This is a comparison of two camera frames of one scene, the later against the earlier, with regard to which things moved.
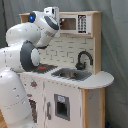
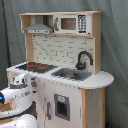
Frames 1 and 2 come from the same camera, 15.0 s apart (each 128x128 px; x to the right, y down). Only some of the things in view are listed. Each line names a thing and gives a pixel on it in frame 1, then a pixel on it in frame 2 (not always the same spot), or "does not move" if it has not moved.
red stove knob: x=33 y=84 does not move
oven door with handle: x=33 y=105 does not move
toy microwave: x=68 y=23 does not move
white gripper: x=53 y=11 to x=22 y=79
